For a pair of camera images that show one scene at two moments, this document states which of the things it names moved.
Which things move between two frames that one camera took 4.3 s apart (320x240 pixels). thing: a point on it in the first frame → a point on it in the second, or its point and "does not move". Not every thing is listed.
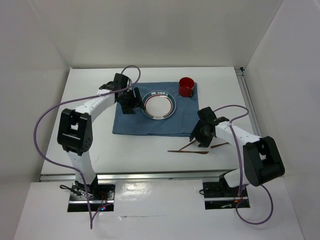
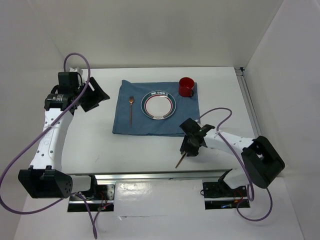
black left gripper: (135, 102) → (96, 95)
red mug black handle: (186, 87) does not move
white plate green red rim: (159, 104) does not move
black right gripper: (204, 142) → (184, 147)
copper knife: (198, 152) → (180, 160)
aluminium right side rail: (241, 78) does not move
